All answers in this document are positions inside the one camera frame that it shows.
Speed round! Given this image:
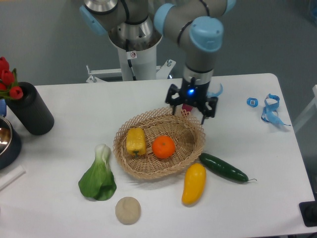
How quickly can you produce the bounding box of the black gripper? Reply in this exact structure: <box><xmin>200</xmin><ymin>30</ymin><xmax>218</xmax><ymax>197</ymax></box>
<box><xmin>165</xmin><ymin>68</ymin><xmax>218</xmax><ymax>125</ymax></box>

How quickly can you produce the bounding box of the yellow bell pepper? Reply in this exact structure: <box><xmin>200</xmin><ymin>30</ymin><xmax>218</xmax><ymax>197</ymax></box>
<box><xmin>126</xmin><ymin>127</ymin><xmax>146</xmax><ymax>156</ymax></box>

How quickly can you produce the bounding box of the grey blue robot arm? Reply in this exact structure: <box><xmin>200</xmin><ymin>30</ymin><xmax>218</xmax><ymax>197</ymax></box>
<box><xmin>79</xmin><ymin>0</ymin><xmax>235</xmax><ymax>119</ymax></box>

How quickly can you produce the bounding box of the woven wicker basket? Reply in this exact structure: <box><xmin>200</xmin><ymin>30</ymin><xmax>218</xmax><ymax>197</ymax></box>
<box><xmin>113</xmin><ymin>107</ymin><xmax>205</xmax><ymax>180</ymax></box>

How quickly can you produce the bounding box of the purple eggplant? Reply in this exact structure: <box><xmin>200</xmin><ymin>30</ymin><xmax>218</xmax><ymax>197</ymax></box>
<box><xmin>182</xmin><ymin>104</ymin><xmax>194</xmax><ymax>112</ymax></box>

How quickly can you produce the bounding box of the curved blue tape strip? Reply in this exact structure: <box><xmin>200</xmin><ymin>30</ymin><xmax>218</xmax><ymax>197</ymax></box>
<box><xmin>207</xmin><ymin>84</ymin><xmax>223</xmax><ymax>98</ymax></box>

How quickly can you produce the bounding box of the orange fruit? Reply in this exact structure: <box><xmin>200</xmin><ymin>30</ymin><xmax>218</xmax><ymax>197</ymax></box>
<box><xmin>152</xmin><ymin>135</ymin><xmax>176</xmax><ymax>159</ymax></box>

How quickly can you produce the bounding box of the small blue tape roll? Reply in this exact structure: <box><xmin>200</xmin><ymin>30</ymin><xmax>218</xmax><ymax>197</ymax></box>
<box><xmin>246</xmin><ymin>97</ymin><xmax>259</xmax><ymax>108</ymax></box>

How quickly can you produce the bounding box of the green cucumber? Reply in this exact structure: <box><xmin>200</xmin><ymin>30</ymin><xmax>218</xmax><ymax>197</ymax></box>
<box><xmin>199</xmin><ymin>153</ymin><xmax>256</xmax><ymax>183</ymax></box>

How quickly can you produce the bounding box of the yellow mango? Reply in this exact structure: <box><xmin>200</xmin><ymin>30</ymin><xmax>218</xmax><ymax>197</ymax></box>
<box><xmin>181</xmin><ymin>163</ymin><xmax>207</xmax><ymax>206</ymax></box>

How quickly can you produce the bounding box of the tangled blue ribbon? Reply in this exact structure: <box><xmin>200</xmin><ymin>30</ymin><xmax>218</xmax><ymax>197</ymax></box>
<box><xmin>261</xmin><ymin>93</ymin><xmax>290</xmax><ymax>126</ymax></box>

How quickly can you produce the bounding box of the green bok choy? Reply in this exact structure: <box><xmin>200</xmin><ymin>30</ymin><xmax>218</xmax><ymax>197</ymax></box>
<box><xmin>78</xmin><ymin>144</ymin><xmax>117</xmax><ymax>201</ymax></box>

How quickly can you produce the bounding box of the beige round bun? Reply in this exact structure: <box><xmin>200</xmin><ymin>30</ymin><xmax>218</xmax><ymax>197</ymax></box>
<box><xmin>115</xmin><ymin>197</ymin><xmax>141</xmax><ymax>225</ymax></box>

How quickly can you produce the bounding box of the black device at edge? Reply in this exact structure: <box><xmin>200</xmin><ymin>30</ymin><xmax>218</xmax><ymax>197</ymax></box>
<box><xmin>299</xmin><ymin>201</ymin><xmax>317</xmax><ymax>227</ymax></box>

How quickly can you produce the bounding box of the black cylindrical vase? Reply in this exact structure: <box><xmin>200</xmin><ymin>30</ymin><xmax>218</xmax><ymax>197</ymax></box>
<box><xmin>5</xmin><ymin>82</ymin><xmax>54</xmax><ymax>135</ymax></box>

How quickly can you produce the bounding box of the red tulip bouquet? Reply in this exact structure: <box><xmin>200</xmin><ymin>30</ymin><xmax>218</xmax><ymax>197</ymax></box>
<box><xmin>0</xmin><ymin>57</ymin><xmax>23</xmax><ymax>100</ymax></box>

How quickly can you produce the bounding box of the dark metal bowl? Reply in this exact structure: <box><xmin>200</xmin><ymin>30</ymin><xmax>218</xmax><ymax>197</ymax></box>
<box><xmin>0</xmin><ymin>117</ymin><xmax>22</xmax><ymax>170</ymax></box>

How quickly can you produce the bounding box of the blue object behind vase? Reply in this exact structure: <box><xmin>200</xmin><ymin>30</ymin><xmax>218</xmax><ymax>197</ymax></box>
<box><xmin>0</xmin><ymin>99</ymin><xmax>7</xmax><ymax>117</ymax></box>

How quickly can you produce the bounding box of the white paper strip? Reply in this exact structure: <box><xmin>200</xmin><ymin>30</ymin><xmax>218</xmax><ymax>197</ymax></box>
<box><xmin>0</xmin><ymin>166</ymin><xmax>26</xmax><ymax>190</ymax></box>

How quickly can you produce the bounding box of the white metal base frame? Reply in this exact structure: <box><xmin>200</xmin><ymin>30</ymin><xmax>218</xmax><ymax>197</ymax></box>
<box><xmin>86</xmin><ymin>59</ymin><xmax>176</xmax><ymax>83</ymax></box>

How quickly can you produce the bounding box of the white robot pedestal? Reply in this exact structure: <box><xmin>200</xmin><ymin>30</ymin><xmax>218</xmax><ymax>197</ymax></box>
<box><xmin>117</xmin><ymin>46</ymin><xmax>157</xmax><ymax>81</ymax></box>

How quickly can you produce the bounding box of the white frame at right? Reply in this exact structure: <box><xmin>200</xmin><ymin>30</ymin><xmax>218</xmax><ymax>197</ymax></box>
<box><xmin>293</xmin><ymin>85</ymin><xmax>317</xmax><ymax>133</ymax></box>

